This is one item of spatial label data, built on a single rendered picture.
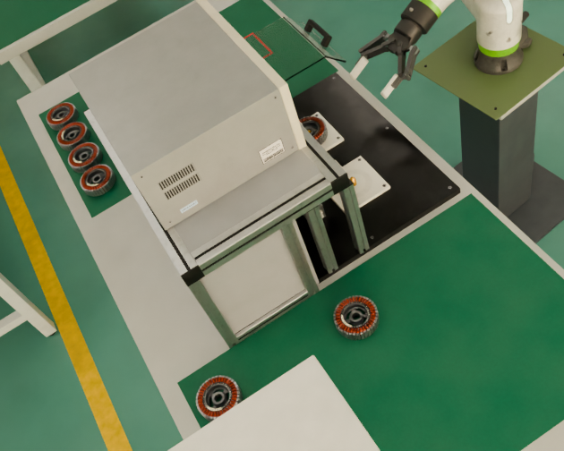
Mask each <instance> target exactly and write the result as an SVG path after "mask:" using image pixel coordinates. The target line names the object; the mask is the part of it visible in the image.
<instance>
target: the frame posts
mask: <svg viewBox="0 0 564 451"><path fill-rule="evenodd" d="M348 179H349V178H348ZM349 182H350V186H348V187H347V188H345V189H344V190H343V191H341V192H340V193H339V194H340V198H341V200H342V204H343V207H344V211H345V214H346V220H347V223H348V226H349V229H350V233H351V236H352V239H353V243H354V246H355V248H356V249H357V250H358V252H359V253H360V254H362V253H363V249H366V250H368V249H370V248H369V244H368V241H367V237H366V233H365V230H364V226H363V220H362V216H361V212H360V209H359V205H358V201H357V198H356V194H355V187H354V183H353V182H352V181H351V180H350V179H349ZM305 216H306V219H307V222H308V225H309V227H310V229H311V232H312V237H313V239H314V241H315V244H316V247H317V250H318V252H319V254H320V259H321V262H322V264H323V267H324V268H325V269H326V270H327V271H328V273H329V274H330V273H332V272H333V271H332V269H335V270H336V269H338V264H337V262H336V258H335V255H334V252H333V250H332V247H331V244H330V241H329V237H328V234H327V231H326V228H325V225H324V223H323V220H322V217H321V214H320V210H319V207H318V206H317V207H315V208H313V209H311V210H310V211H308V212H306V213H305Z"/></svg>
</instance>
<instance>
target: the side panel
mask: <svg viewBox="0 0 564 451"><path fill-rule="evenodd" d="M188 287H189V289H190V290H191V292H192V294H193V295H194V297H195V298H196V300H197V301H198V303H199V304H200V305H201V307H202V308H203V309H204V311H205V312H206V314H207V315H208V317H209V319H210V320H211V322H212V323H213V325H214V326H215V328H216V329H217V330H218V332H219V334H220V335H221V336H222V337H223V339H224V340H225V342H226V344H227V345H228V347H229V348H232V347H233V344H234V343H235V344H236V345H237V344H239V343H240V342H242V341H243V340H244V339H245V338H247V337H248V336H251V335H252V334H254V333H255V332H257V331H258V330H260V329H261V328H263V327H265V326H267V325H268V324H269V323H270V322H272V321H273V320H275V319H277V318H279V317H280V316H282V315H283V314H285V313H286V312H288V311H290V310H291V309H293V308H294V307H295V306H297V305H298V304H300V303H301V302H303V301H305V300H307V299H308V298H310V297H311V296H313V293H314V292H315V293H317V292H319V289H318V286H317V285H316V282H315V279H314V277H313V274H312V271H311V269H310V266H309V263H308V261H307V259H306V257H305V254H304V252H303V247H302V245H301V243H300V241H299V238H298V236H297V233H296V231H295V227H294V225H293V222H291V223H289V224H288V225H285V226H284V227H282V228H281V229H279V230H277V231H276V232H275V233H274V234H271V235H270V236H268V237H267V238H265V239H263V240H262V241H260V242H259V243H256V244H255V245H253V246H252V247H251V248H249V249H248V250H246V251H244V252H242V253H241V254H239V255H238V256H236V257H234V258H233V259H231V260H230V261H228V262H227V263H225V264H224V265H222V266H220V267H219V268H217V269H215V270H213V271H212V272H210V273H209V274H207V275H206V276H205V277H203V278H202V279H200V280H198V281H197V282H195V283H194V284H192V285H190V286H188Z"/></svg>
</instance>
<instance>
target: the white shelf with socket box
mask: <svg viewBox="0 0 564 451"><path fill-rule="evenodd" d="M167 451H380V450H379V448H378V447H377V445H376V444H375V443H374V441H373V440H372V438H371V436H370V435H369V433H368V432H367V431H366V429H365V428H364V426H363V425H362V423H360V421H359V420H358V418H357V417H356V415H355V413H354V412H353V411H352V409H351V408H350V406H349V405H348V403H347V402H346V400H345V399H344V397H343V396H342V395H341V394H340V392H339V391H338V389H337V388H336V386H335V385H334V383H333V382H332V380H331V379H330V377H329V376H328V374H327V373H326V371H325V370H324V369H323V368H322V366H321V365H320V363H319V362H318V360H317V359H316V357H315V356H314V355H312V356H311V357H309V358H308V359H306V360H305V361H303V362H301V363H300V364H298V365H297V366H295V367H294V368H293V369H291V370H290V371H288V372H287V373H285V374H283V375H282V376H280V377H279V378H277V379H275V380H274V381H272V382H271V383H269V384H268V385H267V386H266V387H264V388H262V389H261V390H259V391H258V392H256V393H255V394H253V395H252V396H249V397H248V398H246V399H245V400H243V401H242V402H241V403H240V404H238V405H236V406H235V407H233V408H232V409H230V410H229V411H227V412H226V413H224V414H222V415H221V416H219V417H217V419H215V420H214V421H212V422H210V423H209V424H207V425H206V426H204V427H203V428H201V429H200V430H198V431H196V432H195V433H193V434H192V435H191V436H190V437H188V438H186V439H184V440H183V441H181V442H180V443H178V444H177V445H175V446H174V447H172V448H170V449H169V450H167Z"/></svg>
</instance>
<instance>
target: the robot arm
mask: <svg viewBox="0 0 564 451"><path fill-rule="evenodd" d="M454 1H455V0H412V1H411V2H410V3H409V5H408V6H407V7H406V9H405V10H404V11H403V12H402V13H401V19H402V20H400V22H399V23H398V24H397V26H396V27H395V29H394V32H393V33H392V34H391V35H389V34H388V32H387V31H385V30H384V31H383V32H382V33H381V34H380V35H379V36H378V37H377V38H375V39H373V40H372V41H370V42H369V43H367V44H366V45H365V46H363V47H361V48H360V49H359V50H358V52H359V53H360V54H361V57H360V58H359V59H358V61H357V62H356V63H355V68H354V69H353V71H351V72H350V74H349V76H350V77H351V78H352V79H353V80H354V81H355V79H356V78H357V77H358V75H359V74H360V73H361V71H362V70H363V68H364V67H365V65H367V64H368V62H369V61H368V59H370V58H373V57H375V56H376V55H380V54H382V53H384V52H390V53H392V54H395V55H397V56H398V60H397V74H394V76H393V77H392V78H391V80H390V81H389V83H388V84H387V85H386V87H385V88H384V89H383V91H382V92H381V93H380V94H381V95H382V96H383V97H384V98H385V99H387V97H388V96H389V94H390V93H391V91H392V90H393V89H396V88H397V86H398V85H399V84H400V82H401V81H403V80H408V81H410V80H411V77H412V73H413V70H414V64H415V60H416V57H417V56H418V54H419V53H420V50H419V48H418V47H417V46H413V45H414V44H415V43H416V42H417V41H418V39H419V38H420V37H421V36H422V34H424V35H425V34H427V32H428V31H429V30H430V28H431V27H432V25H433V24H434V23H435V22H436V21H437V20H438V18H439V17H440V15H441V14H442V13H443V12H444V10H445V9H446V8H447V7H448V6H449V5H450V4H451V3H452V2H454ZM461 1H462V2H463V3H464V5H465V6H466V7H467V9H468V10H469V11H470V13H471V14H472V15H473V16H474V17H475V19H476V39H477V43H478V48H477V49H476V50H475V52H474V65H475V66H476V68H477V69H478V70H480V71H481V72H484V73H487V74H491V75H502V74H506V73H510V72H513V71H515V70H516V69H517V68H518V67H519V66H520V65H521V64H522V62H523V59H524V51H523V49H522V48H526V47H529V46H530V45H531V44H532V39H531V38H529V37H528V31H527V27H526V26H525V25H522V23H523V22H524V21H525V20H526V19H527V17H528V16H529V12H527V11H524V12H523V0H461ZM408 51H410V53H409V56H408V59H407V63H406V52H408Z"/></svg>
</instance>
